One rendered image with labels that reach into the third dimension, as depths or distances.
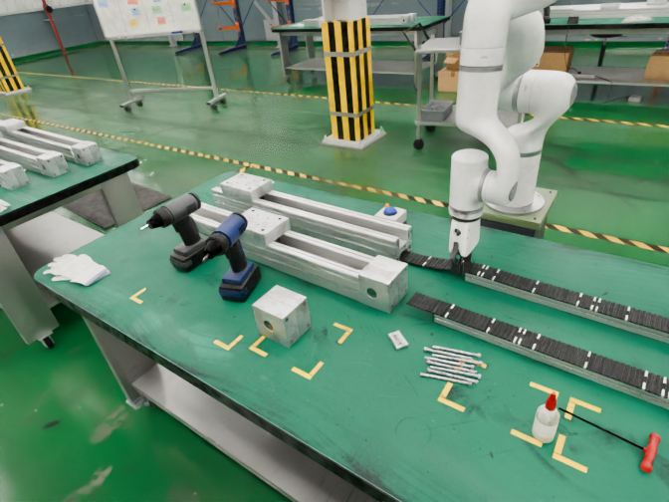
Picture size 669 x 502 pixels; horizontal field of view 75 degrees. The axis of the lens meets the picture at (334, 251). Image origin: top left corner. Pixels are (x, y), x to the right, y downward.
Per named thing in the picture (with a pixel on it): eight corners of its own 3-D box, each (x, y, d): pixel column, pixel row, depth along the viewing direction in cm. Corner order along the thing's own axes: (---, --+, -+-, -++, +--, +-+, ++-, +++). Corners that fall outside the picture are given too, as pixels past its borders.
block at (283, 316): (318, 320, 113) (313, 291, 108) (289, 349, 106) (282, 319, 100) (288, 307, 118) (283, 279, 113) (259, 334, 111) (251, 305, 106)
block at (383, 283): (412, 287, 120) (412, 259, 115) (389, 314, 112) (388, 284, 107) (383, 277, 125) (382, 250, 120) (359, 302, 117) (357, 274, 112)
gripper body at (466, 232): (472, 223, 106) (469, 260, 113) (487, 205, 113) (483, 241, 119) (443, 216, 111) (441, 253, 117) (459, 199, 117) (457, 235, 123)
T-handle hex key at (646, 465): (659, 440, 78) (663, 434, 77) (649, 476, 73) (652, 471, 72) (564, 395, 87) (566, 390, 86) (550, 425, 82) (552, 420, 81)
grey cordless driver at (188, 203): (218, 253, 145) (201, 193, 133) (169, 286, 132) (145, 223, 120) (203, 247, 149) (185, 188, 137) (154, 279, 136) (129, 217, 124)
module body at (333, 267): (379, 282, 124) (377, 257, 119) (359, 302, 117) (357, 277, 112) (198, 219, 166) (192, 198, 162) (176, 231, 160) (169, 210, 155)
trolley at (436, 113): (524, 133, 418) (542, 14, 362) (521, 155, 377) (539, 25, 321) (417, 129, 456) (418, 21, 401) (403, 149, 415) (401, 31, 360)
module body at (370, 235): (411, 249, 136) (411, 225, 131) (395, 265, 129) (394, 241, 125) (235, 198, 179) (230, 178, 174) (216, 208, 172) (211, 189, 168)
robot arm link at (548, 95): (508, 140, 145) (518, 64, 132) (568, 148, 135) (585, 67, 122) (495, 153, 138) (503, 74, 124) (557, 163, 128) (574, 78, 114)
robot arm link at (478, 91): (544, 64, 90) (519, 200, 106) (470, 61, 100) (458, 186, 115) (528, 70, 84) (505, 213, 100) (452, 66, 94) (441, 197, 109)
